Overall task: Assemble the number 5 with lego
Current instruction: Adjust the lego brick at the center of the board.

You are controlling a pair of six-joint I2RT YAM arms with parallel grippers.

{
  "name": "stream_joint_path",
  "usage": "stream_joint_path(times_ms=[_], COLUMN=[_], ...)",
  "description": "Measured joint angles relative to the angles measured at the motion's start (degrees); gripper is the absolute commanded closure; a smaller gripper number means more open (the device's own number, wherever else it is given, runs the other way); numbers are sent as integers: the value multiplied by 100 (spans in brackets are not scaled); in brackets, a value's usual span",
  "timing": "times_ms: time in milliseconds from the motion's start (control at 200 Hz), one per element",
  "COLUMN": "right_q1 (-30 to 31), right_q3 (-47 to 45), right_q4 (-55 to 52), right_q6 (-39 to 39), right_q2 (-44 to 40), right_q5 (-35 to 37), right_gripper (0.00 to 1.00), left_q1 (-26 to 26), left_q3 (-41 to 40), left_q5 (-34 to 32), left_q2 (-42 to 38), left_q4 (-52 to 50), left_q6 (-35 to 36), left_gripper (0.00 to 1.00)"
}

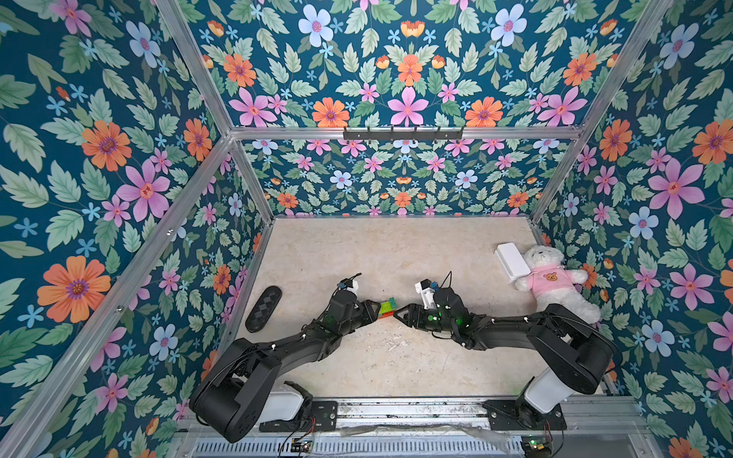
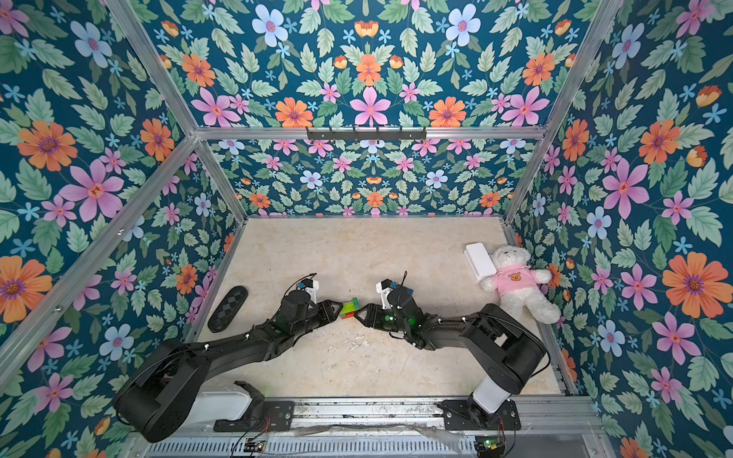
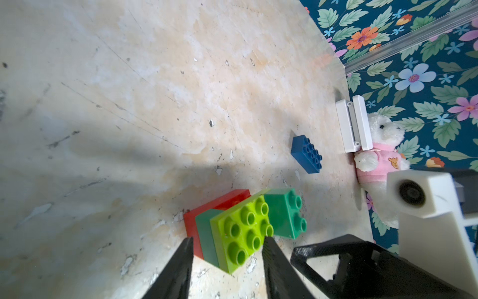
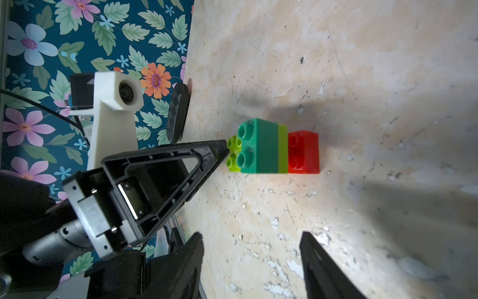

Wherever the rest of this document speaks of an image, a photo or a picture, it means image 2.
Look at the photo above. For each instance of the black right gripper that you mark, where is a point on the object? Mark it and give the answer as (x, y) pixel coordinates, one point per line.
(375, 313)

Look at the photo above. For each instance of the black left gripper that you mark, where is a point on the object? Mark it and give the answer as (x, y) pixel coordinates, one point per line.
(326, 311)

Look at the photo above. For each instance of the lime green lego brick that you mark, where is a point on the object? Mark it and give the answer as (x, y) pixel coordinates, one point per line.
(351, 306)

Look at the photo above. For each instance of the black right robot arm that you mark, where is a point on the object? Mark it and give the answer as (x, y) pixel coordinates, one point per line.
(507, 351)

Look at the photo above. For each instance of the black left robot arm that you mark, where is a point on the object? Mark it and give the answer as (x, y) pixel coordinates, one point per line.
(160, 396)

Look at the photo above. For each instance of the black oval remote pad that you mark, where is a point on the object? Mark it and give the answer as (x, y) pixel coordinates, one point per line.
(228, 308)

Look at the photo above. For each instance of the white rectangular box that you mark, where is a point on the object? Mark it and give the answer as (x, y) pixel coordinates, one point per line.
(480, 261)

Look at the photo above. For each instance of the white teddy bear pink shirt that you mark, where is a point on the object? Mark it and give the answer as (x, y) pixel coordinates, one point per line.
(518, 286)

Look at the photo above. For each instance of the left small circuit board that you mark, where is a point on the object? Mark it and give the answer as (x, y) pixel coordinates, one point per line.
(254, 446)

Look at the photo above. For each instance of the small circuit board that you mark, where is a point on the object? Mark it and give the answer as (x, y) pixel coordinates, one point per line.
(254, 446)
(490, 447)

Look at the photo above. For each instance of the right small circuit board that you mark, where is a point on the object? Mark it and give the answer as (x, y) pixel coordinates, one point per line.
(490, 447)

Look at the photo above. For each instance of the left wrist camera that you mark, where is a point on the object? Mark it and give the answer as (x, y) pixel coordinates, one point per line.
(310, 286)

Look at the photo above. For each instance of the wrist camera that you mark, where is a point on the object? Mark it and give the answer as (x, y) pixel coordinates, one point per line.
(310, 286)
(390, 293)

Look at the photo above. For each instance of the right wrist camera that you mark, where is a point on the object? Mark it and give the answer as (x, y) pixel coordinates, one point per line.
(390, 293)

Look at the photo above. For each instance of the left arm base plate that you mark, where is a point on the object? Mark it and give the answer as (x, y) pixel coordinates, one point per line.
(276, 416)

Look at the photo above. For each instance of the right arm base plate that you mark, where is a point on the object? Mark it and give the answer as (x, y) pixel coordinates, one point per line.
(467, 415)

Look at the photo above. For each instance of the black wall hook rail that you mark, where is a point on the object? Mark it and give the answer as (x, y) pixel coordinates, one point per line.
(358, 134)

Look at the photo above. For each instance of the aluminium front rail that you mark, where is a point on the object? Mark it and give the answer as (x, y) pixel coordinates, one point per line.
(539, 414)

